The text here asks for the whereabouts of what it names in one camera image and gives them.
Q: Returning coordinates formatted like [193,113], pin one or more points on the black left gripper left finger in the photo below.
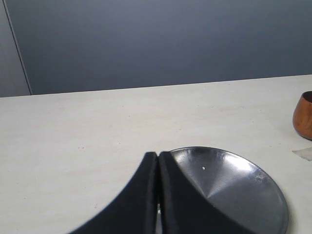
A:
[133,211]

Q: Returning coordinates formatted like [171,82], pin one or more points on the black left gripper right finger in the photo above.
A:
[184,210]

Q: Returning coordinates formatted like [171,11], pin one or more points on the round steel plate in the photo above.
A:
[237,187]

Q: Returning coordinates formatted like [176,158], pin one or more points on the clear tape piece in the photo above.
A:
[305,154]

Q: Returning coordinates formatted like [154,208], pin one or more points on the brown wooden cup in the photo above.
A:
[302,116]

